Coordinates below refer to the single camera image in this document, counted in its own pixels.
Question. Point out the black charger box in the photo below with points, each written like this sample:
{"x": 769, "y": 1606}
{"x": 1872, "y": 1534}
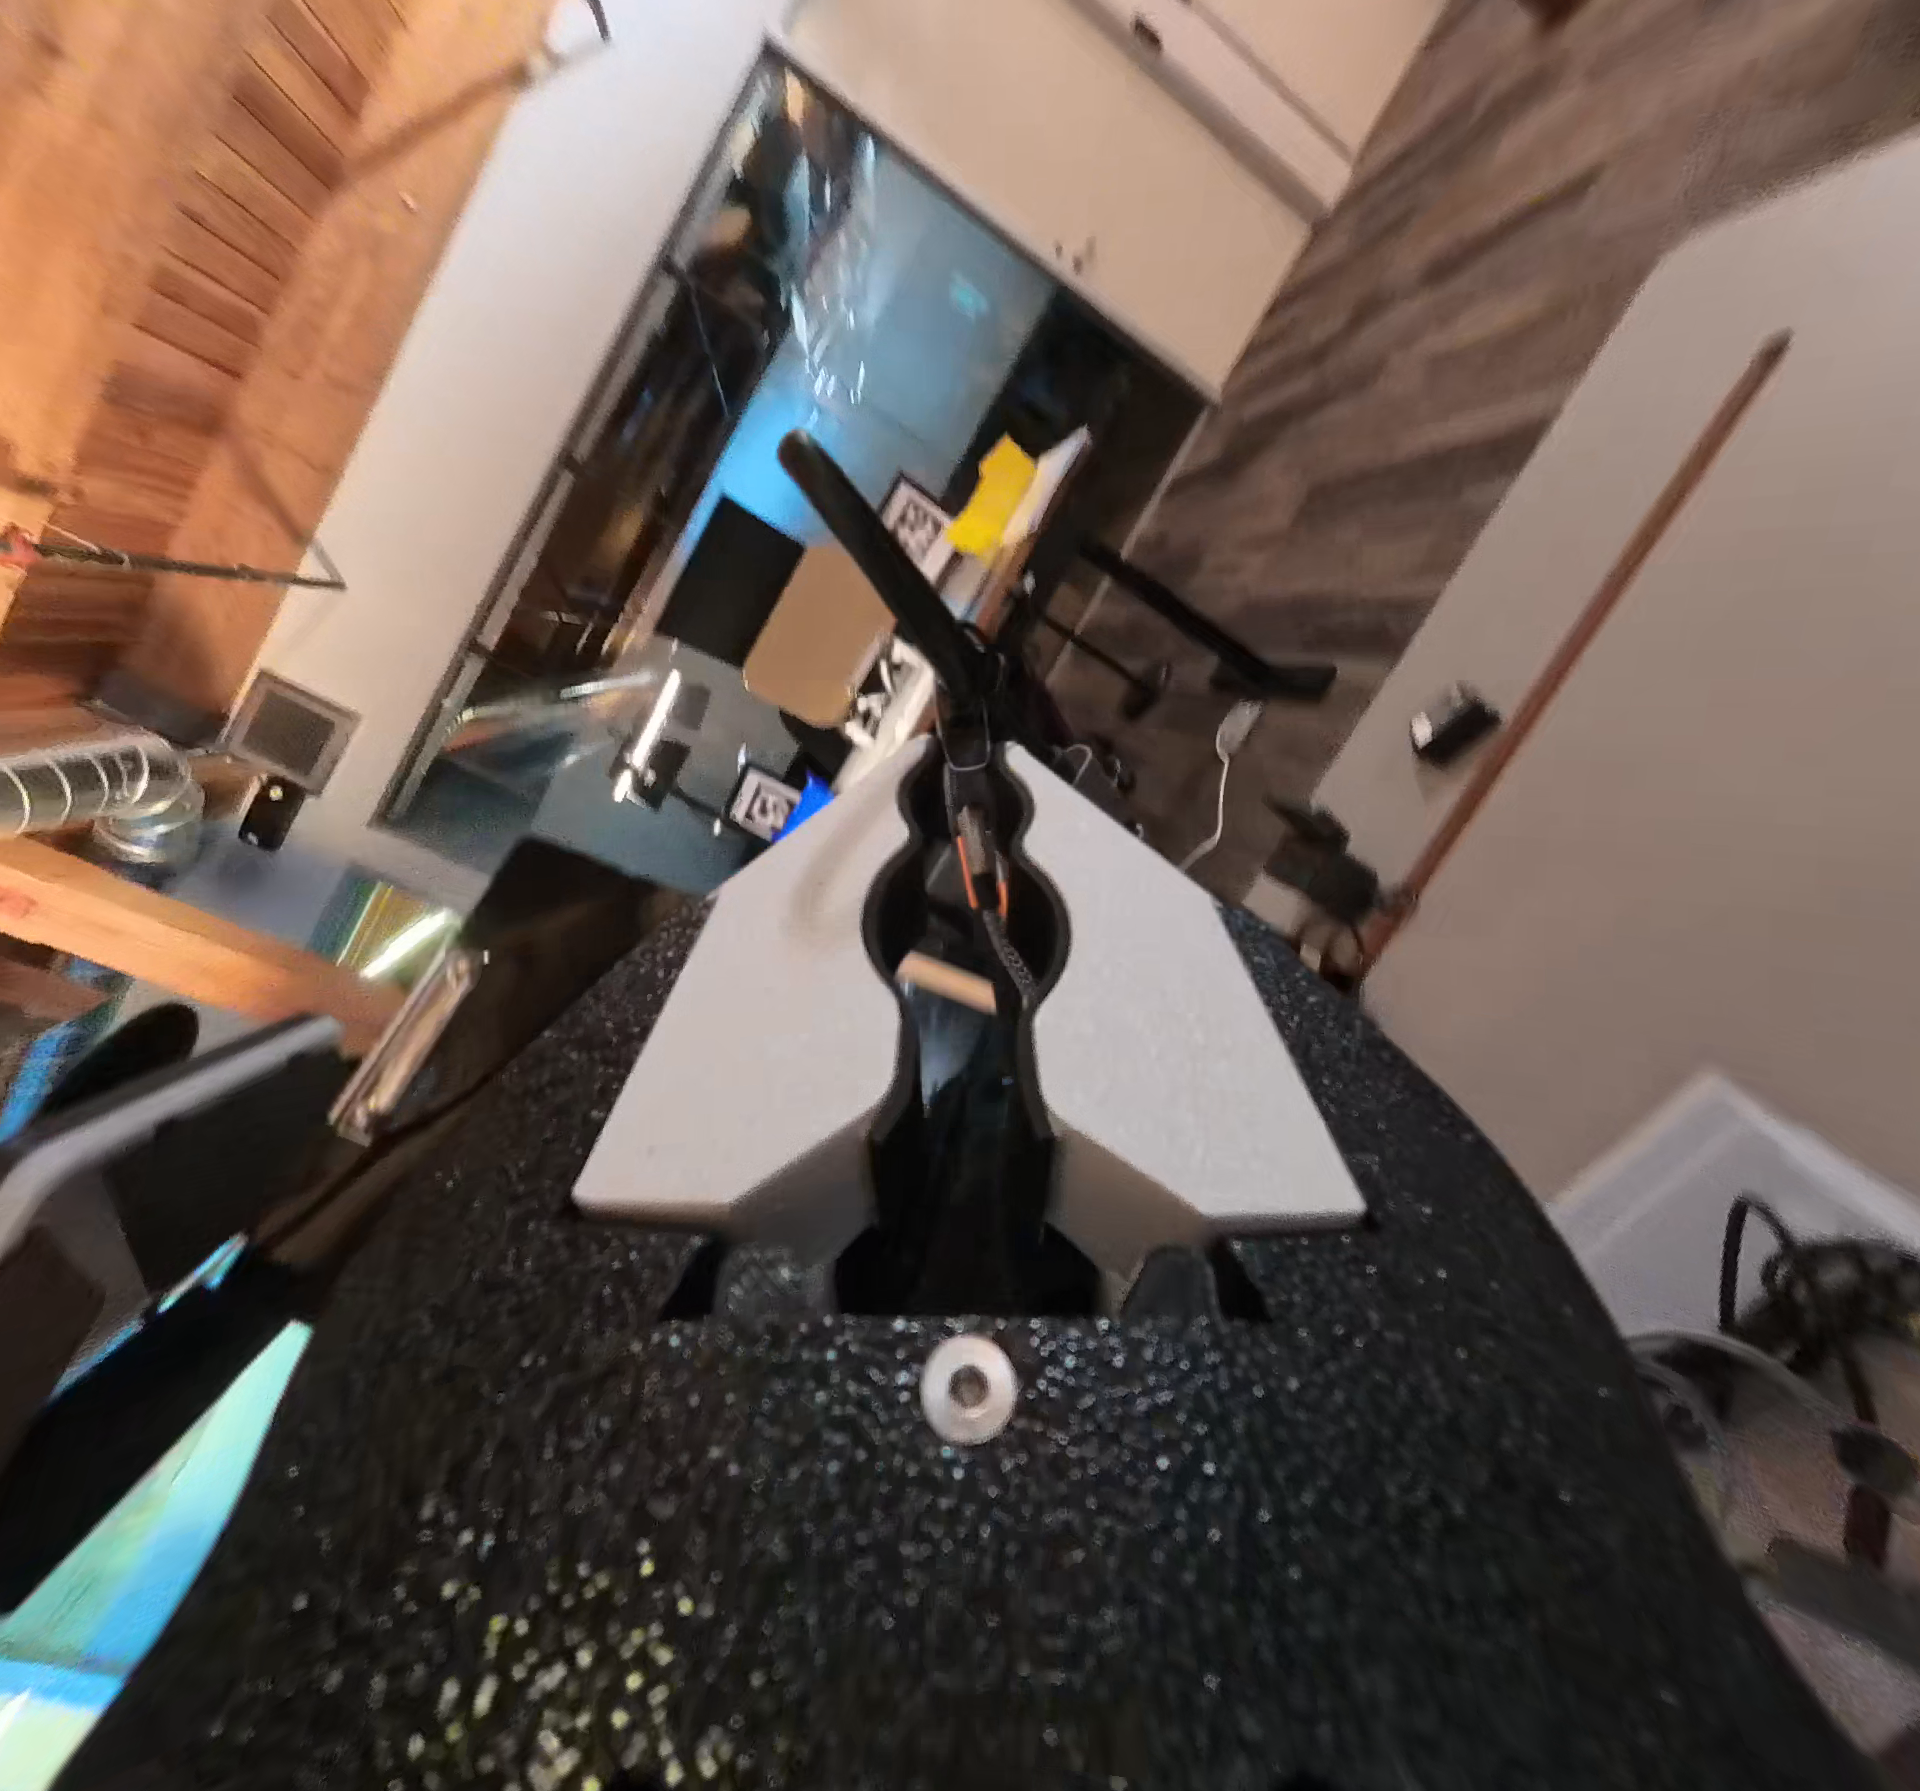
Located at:
{"x": 1328, "y": 861}

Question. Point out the printed tag sign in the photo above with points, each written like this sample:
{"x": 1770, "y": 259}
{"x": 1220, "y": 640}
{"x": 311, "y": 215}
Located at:
{"x": 765, "y": 804}
{"x": 913, "y": 523}

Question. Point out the silver ventilation duct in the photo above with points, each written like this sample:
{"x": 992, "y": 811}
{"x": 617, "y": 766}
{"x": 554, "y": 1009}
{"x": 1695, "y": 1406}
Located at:
{"x": 92, "y": 800}

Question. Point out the small black box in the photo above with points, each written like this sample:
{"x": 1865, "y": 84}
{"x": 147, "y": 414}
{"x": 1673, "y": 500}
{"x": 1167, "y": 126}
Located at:
{"x": 1455, "y": 721}

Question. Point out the yellow plastic bin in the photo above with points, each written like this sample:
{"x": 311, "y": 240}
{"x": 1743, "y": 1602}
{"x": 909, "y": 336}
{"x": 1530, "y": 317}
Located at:
{"x": 989, "y": 499}

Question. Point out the black wall screen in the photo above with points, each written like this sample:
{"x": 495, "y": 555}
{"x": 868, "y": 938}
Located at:
{"x": 729, "y": 581}

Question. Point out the clear plastic bin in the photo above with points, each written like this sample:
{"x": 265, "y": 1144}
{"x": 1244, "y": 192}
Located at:
{"x": 1651, "y": 1175}

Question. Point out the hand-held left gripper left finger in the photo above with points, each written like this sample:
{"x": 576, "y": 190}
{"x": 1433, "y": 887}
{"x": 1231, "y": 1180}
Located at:
{"x": 720, "y": 1071}

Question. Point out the dark office desk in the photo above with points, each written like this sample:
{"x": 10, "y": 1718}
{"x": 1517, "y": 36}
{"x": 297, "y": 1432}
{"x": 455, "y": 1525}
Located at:
{"x": 1199, "y": 629}

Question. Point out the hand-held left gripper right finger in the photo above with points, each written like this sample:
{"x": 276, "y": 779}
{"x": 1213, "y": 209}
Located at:
{"x": 1199, "y": 1071}

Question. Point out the wall air vent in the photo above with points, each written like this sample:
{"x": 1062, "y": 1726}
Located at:
{"x": 291, "y": 734}

